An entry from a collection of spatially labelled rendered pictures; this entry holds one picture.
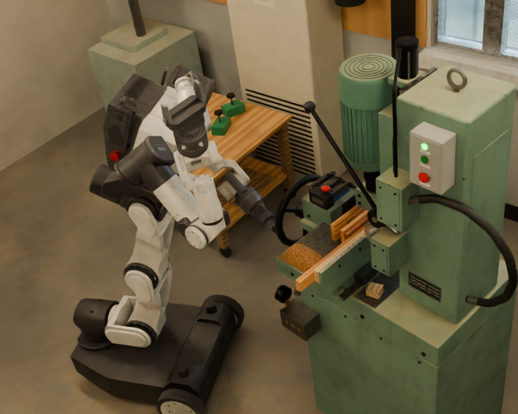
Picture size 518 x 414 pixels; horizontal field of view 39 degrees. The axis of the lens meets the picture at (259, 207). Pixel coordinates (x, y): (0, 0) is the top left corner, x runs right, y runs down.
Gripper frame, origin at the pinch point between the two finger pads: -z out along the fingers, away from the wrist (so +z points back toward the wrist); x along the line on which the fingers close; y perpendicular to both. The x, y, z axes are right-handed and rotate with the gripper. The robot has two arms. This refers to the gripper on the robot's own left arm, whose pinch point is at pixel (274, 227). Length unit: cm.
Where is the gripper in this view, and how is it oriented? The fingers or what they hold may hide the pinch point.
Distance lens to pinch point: 274.7
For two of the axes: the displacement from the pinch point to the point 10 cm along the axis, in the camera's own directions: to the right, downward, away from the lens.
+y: 7.3, -6.8, -0.4
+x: -1.8, -1.4, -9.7
